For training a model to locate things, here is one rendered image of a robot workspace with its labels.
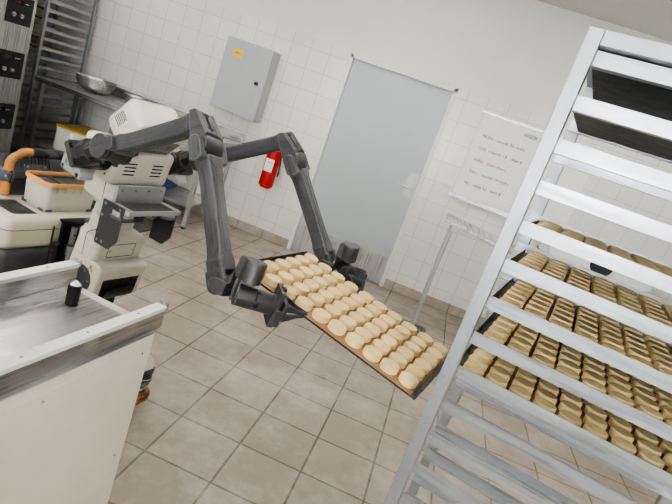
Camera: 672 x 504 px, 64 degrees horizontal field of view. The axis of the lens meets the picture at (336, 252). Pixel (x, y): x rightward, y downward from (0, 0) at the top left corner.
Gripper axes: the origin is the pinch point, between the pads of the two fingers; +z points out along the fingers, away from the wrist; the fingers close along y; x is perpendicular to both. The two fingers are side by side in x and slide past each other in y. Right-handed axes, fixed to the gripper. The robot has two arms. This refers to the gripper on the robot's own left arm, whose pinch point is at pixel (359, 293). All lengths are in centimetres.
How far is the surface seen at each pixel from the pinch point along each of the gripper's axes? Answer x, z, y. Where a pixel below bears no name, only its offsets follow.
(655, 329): -19, 77, -42
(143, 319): 65, 26, 13
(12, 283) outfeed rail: 95, 18, 17
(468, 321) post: 4, 57, -24
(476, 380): -3, 61, -13
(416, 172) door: -177, -327, -9
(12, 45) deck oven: 186, -379, 36
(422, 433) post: 1, 60, 5
